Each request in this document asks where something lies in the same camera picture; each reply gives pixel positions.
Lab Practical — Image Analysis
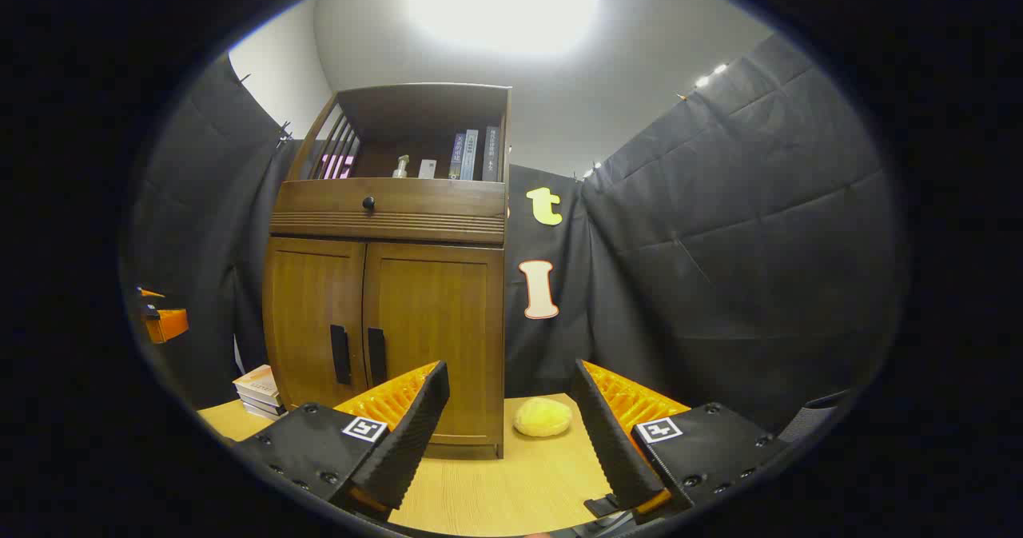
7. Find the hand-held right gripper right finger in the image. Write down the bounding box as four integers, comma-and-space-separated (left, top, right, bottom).
569, 358, 796, 523

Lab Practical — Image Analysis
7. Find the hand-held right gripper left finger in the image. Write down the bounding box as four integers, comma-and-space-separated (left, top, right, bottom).
230, 360, 451, 523

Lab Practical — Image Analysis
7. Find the wooden cabinet door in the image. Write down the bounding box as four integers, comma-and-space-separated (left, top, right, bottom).
362, 241, 506, 447
264, 238, 367, 411

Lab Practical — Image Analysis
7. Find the wooden double-door shoe cabinet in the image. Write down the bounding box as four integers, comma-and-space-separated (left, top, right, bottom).
262, 82, 512, 460

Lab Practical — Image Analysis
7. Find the yellow round sponge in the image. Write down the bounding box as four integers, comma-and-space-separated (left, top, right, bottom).
513, 397, 573, 438

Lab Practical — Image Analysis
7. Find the stack of white books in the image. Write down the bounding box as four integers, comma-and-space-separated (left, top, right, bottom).
232, 365, 287, 420

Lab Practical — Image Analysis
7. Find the black backdrop cloth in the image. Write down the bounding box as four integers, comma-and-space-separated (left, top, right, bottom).
120, 33, 908, 435

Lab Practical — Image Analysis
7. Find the wooden drawer with black knob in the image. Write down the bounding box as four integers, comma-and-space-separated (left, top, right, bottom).
270, 177, 507, 245

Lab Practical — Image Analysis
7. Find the dark grey book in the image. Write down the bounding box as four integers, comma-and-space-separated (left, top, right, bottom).
481, 126, 502, 182

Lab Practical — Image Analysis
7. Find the large ceiling light panel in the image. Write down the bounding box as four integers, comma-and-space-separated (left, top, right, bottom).
406, 0, 599, 58

